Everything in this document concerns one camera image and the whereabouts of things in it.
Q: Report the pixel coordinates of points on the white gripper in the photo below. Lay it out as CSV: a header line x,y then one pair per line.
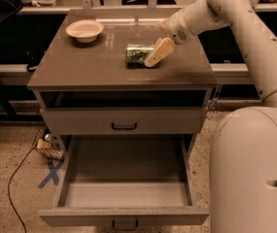
x,y
176,26

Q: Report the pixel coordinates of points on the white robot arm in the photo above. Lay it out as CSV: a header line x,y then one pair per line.
x,y
243,157

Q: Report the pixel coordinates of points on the grey drawer cabinet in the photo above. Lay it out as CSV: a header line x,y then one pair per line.
x,y
96,76

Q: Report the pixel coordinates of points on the open grey middle drawer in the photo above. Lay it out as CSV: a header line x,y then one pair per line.
x,y
125,182

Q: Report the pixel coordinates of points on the white paper bowl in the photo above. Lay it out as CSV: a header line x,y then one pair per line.
x,y
85,31

